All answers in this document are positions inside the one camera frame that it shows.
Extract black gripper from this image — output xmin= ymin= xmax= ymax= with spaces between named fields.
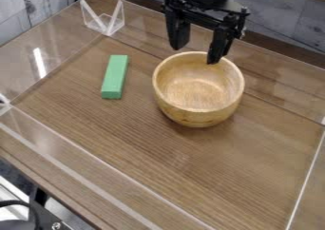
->
xmin=162 ymin=0 xmax=251 ymax=65

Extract green rectangular stick block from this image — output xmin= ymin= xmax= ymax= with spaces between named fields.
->
xmin=101 ymin=55 xmax=129 ymax=99

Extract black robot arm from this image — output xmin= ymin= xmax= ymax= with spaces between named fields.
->
xmin=162 ymin=0 xmax=251 ymax=65

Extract round wooden bowl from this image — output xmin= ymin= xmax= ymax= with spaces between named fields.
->
xmin=153 ymin=51 xmax=245 ymax=127

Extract clear acrylic tray walls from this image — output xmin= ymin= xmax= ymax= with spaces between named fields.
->
xmin=0 ymin=4 xmax=325 ymax=230

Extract clear acrylic corner bracket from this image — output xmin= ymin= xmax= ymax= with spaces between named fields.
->
xmin=81 ymin=0 xmax=125 ymax=36

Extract black cable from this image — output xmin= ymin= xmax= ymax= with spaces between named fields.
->
xmin=0 ymin=199 xmax=39 ymax=230

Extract black metal table bracket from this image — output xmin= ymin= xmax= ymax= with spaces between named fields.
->
xmin=30 ymin=187 xmax=73 ymax=230

